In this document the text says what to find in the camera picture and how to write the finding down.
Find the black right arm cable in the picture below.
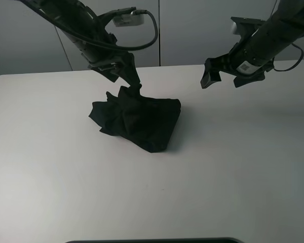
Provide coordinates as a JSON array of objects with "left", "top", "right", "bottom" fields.
[{"left": 272, "top": 43, "right": 304, "bottom": 72}]

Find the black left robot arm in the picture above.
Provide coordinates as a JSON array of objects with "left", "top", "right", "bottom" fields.
[{"left": 22, "top": 1, "right": 140, "bottom": 86}]

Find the black printed t-shirt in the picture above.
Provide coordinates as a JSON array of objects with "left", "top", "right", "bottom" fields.
[{"left": 89, "top": 84, "right": 181, "bottom": 153}]

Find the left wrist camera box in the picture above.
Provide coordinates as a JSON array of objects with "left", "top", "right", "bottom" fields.
[{"left": 98, "top": 7, "right": 144, "bottom": 27}]

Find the black left camera cable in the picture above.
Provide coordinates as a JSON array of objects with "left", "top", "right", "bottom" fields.
[{"left": 0, "top": 7, "right": 160, "bottom": 91}]

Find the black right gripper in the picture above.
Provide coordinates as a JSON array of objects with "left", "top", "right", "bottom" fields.
[{"left": 200, "top": 43, "right": 273, "bottom": 89}]

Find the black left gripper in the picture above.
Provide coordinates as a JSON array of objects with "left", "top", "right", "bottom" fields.
[{"left": 88, "top": 52, "right": 140, "bottom": 87}]

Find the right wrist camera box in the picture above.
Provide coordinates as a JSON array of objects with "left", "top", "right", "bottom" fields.
[{"left": 231, "top": 17, "right": 265, "bottom": 39}]

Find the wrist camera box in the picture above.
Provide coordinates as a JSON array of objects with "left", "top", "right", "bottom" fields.
[
  {"left": 98, "top": 7, "right": 144, "bottom": 27},
  {"left": 231, "top": 17, "right": 265, "bottom": 39}
]

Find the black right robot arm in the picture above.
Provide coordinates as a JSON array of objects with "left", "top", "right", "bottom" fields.
[{"left": 201, "top": 1, "right": 304, "bottom": 89}]

